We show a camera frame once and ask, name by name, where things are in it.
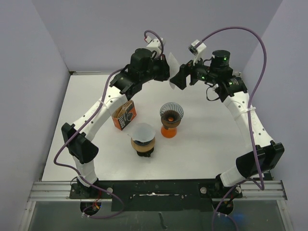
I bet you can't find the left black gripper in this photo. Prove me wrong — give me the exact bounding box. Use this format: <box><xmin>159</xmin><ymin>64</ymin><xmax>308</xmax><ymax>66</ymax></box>
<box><xmin>140</xmin><ymin>53</ymin><xmax>173</xmax><ymax>83</ymax></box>

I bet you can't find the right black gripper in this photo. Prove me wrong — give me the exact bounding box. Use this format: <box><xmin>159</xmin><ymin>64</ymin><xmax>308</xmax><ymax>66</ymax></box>
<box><xmin>170</xmin><ymin>51</ymin><xmax>218</xmax><ymax>90</ymax></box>

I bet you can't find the grey glass dripper cone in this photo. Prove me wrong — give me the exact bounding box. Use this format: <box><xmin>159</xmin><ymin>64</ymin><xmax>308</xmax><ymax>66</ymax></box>
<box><xmin>159</xmin><ymin>102</ymin><xmax>184</xmax><ymax>123</ymax></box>

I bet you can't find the dark wooden ring holder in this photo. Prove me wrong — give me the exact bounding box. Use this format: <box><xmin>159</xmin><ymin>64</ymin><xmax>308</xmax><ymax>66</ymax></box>
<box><xmin>161</xmin><ymin>118</ymin><xmax>181</xmax><ymax>129</ymax></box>

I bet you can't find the white paper coffee filter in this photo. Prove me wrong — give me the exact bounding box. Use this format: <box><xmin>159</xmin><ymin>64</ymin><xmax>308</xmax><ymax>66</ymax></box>
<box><xmin>129</xmin><ymin>123</ymin><xmax>156</xmax><ymax>142</ymax></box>

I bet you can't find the orange coffee filter box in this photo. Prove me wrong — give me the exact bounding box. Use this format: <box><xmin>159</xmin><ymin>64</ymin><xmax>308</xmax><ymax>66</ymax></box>
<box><xmin>112</xmin><ymin>100</ymin><xmax>137</xmax><ymax>130</ymax></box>

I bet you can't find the blue glass dripper cone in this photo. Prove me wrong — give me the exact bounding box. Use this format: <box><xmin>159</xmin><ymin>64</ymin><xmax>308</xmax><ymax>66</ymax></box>
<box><xmin>133</xmin><ymin>140</ymin><xmax>151</xmax><ymax>146</ymax></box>

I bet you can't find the light wooden ring holder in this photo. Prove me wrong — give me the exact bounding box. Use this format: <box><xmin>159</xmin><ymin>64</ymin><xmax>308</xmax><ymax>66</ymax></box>
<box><xmin>131</xmin><ymin>138</ymin><xmax>155</xmax><ymax>153</ymax></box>

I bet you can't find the dark green glass dripper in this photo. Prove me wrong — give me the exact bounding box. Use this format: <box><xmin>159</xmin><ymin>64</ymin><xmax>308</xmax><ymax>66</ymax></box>
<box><xmin>137</xmin><ymin>148</ymin><xmax>154</xmax><ymax>157</ymax></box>

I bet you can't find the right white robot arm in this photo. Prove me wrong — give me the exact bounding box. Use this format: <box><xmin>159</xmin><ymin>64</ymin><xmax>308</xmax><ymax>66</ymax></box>
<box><xmin>170</xmin><ymin>50</ymin><xmax>284</xmax><ymax>197</ymax></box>

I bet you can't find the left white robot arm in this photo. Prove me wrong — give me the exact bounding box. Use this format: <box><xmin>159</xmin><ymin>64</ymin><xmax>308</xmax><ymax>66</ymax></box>
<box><xmin>61</xmin><ymin>48</ymin><xmax>170</xmax><ymax>198</ymax></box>

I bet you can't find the orange glass carafe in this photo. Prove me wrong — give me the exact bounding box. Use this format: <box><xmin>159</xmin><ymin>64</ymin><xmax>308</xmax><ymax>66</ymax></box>
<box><xmin>160</xmin><ymin>126</ymin><xmax>178</xmax><ymax>139</ymax></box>

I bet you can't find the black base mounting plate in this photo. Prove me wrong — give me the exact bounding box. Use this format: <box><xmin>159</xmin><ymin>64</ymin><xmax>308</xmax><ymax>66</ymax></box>
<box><xmin>69</xmin><ymin>179</ymin><xmax>243</xmax><ymax>212</ymax></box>

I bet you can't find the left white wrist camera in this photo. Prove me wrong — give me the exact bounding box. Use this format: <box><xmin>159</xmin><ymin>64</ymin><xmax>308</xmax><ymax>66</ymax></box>
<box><xmin>144</xmin><ymin>36</ymin><xmax>166</xmax><ymax>59</ymax></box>

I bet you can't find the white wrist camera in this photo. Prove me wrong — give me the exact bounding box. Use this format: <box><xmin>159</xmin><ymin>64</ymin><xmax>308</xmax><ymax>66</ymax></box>
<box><xmin>188</xmin><ymin>40</ymin><xmax>206</xmax><ymax>65</ymax></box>
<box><xmin>144</xmin><ymin>36</ymin><xmax>166</xmax><ymax>59</ymax></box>

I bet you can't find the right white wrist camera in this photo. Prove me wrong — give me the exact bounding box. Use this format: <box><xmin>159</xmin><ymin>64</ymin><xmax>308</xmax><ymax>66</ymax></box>
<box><xmin>188</xmin><ymin>40</ymin><xmax>206</xmax><ymax>65</ymax></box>

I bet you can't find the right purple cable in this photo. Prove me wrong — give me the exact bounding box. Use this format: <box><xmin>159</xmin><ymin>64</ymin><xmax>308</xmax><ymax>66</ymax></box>
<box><xmin>193</xmin><ymin>26</ymin><xmax>268</xmax><ymax>231</ymax></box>

